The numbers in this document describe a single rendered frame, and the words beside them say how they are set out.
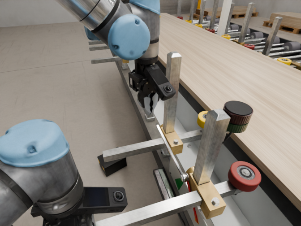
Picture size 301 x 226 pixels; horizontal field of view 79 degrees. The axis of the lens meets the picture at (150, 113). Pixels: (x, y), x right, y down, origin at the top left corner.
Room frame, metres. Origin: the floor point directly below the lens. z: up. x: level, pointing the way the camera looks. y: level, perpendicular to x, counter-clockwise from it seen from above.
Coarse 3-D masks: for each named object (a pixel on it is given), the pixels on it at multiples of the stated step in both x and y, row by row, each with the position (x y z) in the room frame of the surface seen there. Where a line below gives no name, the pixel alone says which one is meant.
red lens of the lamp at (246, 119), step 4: (232, 100) 0.35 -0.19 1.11; (224, 104) 0.34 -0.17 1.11; (224, 108) 0.32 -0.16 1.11; (228, 112) 0.31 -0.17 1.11; (252, 112) 0.31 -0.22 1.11; (232, 116) 0.30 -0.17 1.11; (236, 116) 0.30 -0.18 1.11; (240, 116) 0.30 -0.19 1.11; (244, 116) 0.30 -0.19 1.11; (248, 116) 0.30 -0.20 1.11; (232, 120) 0.30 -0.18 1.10; (236, 120) 0.30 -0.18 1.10; (240, 120) 0.30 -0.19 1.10; (244, 120) 0.30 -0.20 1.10; (248, 120) 0.30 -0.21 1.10; (240, 124) 0.29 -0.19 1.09
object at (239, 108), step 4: (228, 104) 0.34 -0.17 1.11; (232, 104) 0.34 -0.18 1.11; (236, 104) 0.34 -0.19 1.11; (240, 104) 0.34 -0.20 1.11; (244, 104) 0.34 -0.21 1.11; (228, 108) 0.32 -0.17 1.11; (232, 108) 0.32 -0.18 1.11; (236, 108) 0.32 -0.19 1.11; (240, 108) 0.32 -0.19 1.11; (244, 108) 0.32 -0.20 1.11; (248, 108) 0.32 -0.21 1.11; (232, 112) 0.31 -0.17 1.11; (236, 112) 0.31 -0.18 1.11; (240, 112) 0.31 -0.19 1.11; (244, 112) 0.31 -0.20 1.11; (248, 112) 0.31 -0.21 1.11; (236, 124) 0.30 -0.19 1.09; (244, 124) 0.30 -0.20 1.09; (224, 136) 0.30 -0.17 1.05; (228, 136) 0.32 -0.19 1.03; (224, 140) 0.32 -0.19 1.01
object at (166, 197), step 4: (156, 172) 0.45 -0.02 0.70; (156, 176) 0.43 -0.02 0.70; (160, 176) 0.43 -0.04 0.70; (160, 180) 0.41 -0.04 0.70; (160, 184) 0.39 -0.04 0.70; (160, 188) 0.38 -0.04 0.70; (164, 188) 0.38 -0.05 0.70; (164, 192) 0.36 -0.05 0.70; (164, 196) 0.35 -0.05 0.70; (168, 196) 0.35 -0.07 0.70
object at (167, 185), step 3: (162, 168) 0.47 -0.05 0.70; (159, 171) 0.45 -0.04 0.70; (162, 171) 0.45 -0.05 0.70; (162, 174) 0.44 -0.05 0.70; (162, 177) 0.43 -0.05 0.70; (165, 177) 0.43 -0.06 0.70; (165, 180) 0.41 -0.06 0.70; (165, 183) 0.40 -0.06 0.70; (168, 183) 0.40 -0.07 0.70; (165, 186) 0.39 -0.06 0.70; (168, 186) 0.39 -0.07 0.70; (168, 189) 0.37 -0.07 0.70; (171, 189) 0.37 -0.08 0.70; (168, 192) 0.36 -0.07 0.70; (171, 192) 0.36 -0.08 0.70; (171, 195) 0.35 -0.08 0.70
